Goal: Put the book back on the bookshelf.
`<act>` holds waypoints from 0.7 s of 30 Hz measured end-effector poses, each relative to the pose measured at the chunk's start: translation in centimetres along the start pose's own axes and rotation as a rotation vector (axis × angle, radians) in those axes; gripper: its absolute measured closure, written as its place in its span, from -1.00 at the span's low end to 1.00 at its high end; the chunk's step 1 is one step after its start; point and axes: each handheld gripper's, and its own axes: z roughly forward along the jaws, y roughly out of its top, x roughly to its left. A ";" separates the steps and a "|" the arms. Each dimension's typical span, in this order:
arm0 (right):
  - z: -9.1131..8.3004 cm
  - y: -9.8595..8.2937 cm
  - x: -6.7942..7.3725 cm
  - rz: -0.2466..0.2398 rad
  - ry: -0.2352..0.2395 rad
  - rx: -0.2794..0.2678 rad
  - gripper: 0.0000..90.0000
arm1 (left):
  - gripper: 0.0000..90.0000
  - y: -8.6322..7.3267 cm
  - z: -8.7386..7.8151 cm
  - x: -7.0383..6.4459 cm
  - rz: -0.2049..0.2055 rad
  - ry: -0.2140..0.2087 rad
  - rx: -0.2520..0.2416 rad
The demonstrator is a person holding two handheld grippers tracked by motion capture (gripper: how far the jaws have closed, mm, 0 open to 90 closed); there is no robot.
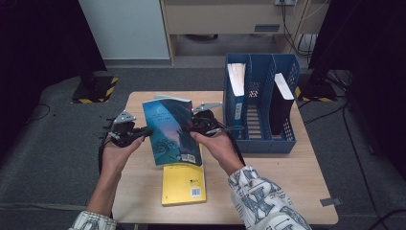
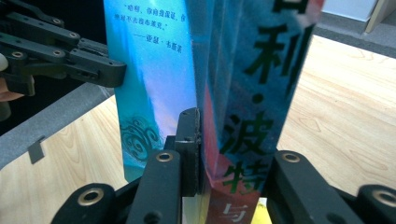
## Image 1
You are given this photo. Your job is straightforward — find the black curtain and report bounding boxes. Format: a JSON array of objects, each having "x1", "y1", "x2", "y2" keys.
[
  {"x1": 307, "y1": 0, "x2": 406, "y2": 180},
  {"x1": 0, "y1": 0, "x2": 108, "y2": 161}
]

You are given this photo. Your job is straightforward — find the grey tape piece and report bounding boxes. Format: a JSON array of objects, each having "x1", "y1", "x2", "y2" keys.
[{"x1": 320, "y1": 197, "x2": 343, "y2": 207}]

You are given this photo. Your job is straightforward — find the light wooden desk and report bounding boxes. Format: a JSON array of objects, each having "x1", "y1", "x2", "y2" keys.
[{"x1": 160, "y1": 0, "x2": 329, "y2": 66}]

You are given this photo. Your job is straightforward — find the blue plastic file rack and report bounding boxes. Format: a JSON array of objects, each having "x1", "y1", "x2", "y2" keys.
[{"x1": 222, "y1": 52, "x2": 302, "y2": 155}]

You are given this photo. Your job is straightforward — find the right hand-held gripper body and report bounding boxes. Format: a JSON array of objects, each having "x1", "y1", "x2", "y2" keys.
[{"x1": 188, "y1": 101, "x2": 232, "y2": 138}]

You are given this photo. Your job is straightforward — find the blue hardcover book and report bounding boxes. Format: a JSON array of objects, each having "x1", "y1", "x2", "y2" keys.
[{"x1": 226, "y1": 62, "x2": 248, "y2": 140}]

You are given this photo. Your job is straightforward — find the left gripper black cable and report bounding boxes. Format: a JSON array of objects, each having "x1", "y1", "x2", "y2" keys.
[{"x1": 97, "y1": 137, "x2": 108, "y2": 175}]

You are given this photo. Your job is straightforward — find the black hanging cable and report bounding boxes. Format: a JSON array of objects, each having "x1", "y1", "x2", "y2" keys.
[{"x1": 280, "y1": 0, "x2": 315, "y2": 60}]

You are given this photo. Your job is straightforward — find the white cabinet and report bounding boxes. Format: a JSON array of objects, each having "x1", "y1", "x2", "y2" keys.
[{"x1": 79, "y1": 0, "x2": 170, "y2": 60}]

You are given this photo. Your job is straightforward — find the black hardcover book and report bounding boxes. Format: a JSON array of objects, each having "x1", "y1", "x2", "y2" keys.
[{"x1": 269, "y1": 72, "x2": 296, "y2": 136}]

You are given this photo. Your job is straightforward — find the yellow-black striped stand base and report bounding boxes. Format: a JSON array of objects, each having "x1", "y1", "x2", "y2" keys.
[
  {"x1": 294, "y1": 80, "x2": 339, "y2": 104},
  {"x1": 71, "y1": 70, "x2": 119, "y2": 104}
]

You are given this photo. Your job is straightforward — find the person's left hand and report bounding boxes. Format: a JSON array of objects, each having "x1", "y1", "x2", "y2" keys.
[{"x1": 101, "y1": 135, "x2": 146, "y2": 176}]

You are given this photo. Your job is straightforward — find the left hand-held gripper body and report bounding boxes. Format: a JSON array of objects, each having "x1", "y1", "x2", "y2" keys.
[{"x1": 102, "y1": 109, "x2": 145, "y2": 149}]

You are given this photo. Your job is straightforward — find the teal paperback book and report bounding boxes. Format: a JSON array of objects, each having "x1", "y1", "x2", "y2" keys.
[{"x1": 142, "y1": 93, "x2": 204, "y2": 168}]

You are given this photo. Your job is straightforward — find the long black floor cable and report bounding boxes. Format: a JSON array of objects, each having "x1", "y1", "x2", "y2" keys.
[{"x1": 341, "y1": 102, "x2": 384, "y2": 224}]

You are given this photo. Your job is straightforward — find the grey desk label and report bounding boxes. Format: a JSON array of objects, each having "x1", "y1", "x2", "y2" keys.
[{"x1": 254, "y1": 23, "x2": 281, "y2": 33}]

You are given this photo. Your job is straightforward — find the person's right hand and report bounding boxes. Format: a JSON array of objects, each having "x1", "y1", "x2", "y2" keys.
[{"x1": 190, "y1": 129, "x2": 246, "y2": 176}]

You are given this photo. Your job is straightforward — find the yellow paperback book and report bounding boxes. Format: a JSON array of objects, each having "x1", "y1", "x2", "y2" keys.
[{"x1": 161, "y1": 143, "x2": 208, "y2": 207}]

